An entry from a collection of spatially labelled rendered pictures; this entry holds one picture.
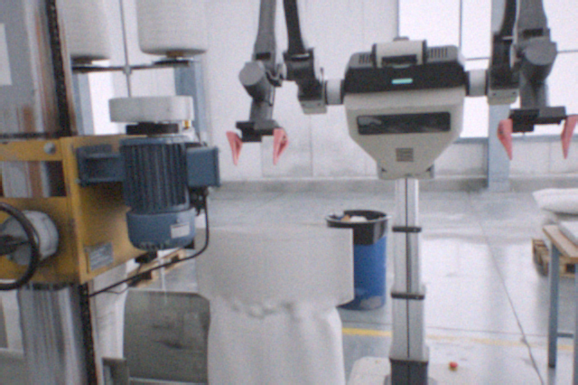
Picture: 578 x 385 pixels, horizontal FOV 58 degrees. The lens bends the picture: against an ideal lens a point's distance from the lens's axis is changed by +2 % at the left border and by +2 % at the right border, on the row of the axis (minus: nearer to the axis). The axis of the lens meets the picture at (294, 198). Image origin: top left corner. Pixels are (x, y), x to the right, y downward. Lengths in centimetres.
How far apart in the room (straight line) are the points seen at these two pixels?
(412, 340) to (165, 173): 126
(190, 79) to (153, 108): 909
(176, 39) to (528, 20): 77
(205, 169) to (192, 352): 106
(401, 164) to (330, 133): 771
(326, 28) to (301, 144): 209
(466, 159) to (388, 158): 758
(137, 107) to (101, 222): 30
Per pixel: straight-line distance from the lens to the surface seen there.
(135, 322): 215
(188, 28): 128
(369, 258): 364
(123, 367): 154
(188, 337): 206
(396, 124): 174
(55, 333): 130
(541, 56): 115
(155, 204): 115
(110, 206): 129
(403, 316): 204
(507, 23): 157
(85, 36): 142
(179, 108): 113
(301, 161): 971
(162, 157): 114
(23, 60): 123
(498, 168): 901
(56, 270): 124
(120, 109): 114
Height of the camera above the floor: 136
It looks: 9 degrees down
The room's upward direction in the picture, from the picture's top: 2 degrees counter-clockwise
